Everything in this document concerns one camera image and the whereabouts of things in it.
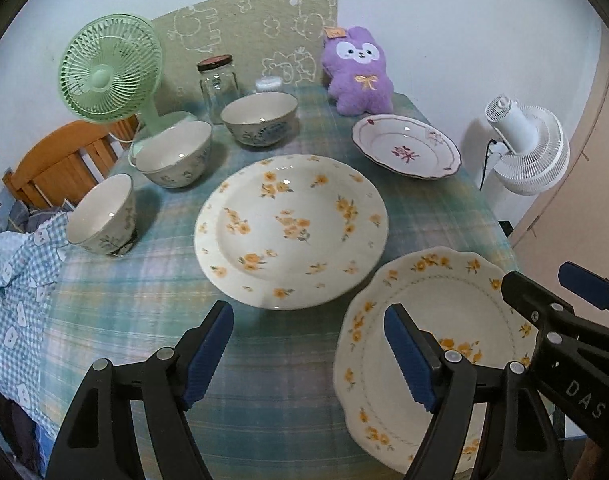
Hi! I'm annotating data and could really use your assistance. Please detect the scalloped yellow flower plate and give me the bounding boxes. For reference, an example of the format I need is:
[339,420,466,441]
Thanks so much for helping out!
[333,246,540,476]

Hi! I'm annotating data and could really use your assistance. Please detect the beige door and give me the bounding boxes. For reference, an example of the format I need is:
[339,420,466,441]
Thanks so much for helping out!
[509,25,609,341]

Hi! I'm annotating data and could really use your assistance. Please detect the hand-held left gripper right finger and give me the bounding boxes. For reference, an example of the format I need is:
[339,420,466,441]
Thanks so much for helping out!
[383,302,568,480]

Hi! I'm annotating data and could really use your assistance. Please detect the blue checked blanket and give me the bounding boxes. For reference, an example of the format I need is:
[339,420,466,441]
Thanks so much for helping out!
[0,212,72,441]

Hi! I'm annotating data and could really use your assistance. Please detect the wide floral ceramic bowl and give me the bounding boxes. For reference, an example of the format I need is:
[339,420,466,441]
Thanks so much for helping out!
[134,121,214,190]

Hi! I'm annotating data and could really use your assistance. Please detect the small floral ceramic bowl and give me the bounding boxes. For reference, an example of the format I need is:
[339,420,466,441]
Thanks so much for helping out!
[66,173,138,257]

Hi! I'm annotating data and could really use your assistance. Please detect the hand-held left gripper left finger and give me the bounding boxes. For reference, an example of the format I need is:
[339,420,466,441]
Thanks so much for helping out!
[44,300,235,480]

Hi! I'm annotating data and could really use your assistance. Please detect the green desk fan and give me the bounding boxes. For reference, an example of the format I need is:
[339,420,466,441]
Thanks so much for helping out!
[58,14,212,168]

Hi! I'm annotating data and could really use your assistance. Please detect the blue flower ceramic bowl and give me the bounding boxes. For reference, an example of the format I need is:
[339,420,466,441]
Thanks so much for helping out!
[220,92,299,148]

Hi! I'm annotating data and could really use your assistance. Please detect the glass jar with dark lid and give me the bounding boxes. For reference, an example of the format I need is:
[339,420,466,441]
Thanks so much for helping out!
[197,54,240,125]

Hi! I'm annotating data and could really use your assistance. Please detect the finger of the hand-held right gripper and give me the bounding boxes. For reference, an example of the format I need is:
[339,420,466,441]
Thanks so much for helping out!
[501,270,609,361]
[558,261,609,332]

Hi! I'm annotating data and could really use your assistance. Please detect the green printed wall mat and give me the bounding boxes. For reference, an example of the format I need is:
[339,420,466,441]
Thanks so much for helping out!
[149,0,340,116]

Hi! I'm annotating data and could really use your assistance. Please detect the grey patterned bedding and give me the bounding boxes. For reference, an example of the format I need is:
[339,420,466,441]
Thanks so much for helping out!
[12,200,65,233]

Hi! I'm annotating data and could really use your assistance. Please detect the plaid tablecloth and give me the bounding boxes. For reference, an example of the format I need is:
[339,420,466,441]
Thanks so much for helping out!
[42,82,515,480]

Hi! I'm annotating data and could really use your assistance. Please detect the orange wooden slatted frame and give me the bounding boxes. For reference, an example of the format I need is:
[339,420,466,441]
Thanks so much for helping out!
[7,115,140,211]

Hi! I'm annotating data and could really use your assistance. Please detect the white red flower plate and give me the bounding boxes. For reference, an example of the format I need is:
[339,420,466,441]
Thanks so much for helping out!
[352,114,462,181]

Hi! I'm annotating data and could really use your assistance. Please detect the round yellow flower plate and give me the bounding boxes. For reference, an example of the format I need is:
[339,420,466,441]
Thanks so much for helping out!
[193,154,389,311]

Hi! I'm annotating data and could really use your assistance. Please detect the white standing fan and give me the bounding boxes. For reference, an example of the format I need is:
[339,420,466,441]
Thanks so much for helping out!
[477,94,570,196]

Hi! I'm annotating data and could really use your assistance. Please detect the black fan cable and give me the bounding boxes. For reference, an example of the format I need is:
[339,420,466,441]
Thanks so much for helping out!
[479,139,501,192]

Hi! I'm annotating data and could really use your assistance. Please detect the purple plush bunny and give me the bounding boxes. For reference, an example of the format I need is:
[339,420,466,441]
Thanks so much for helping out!
[321,25,395,116]

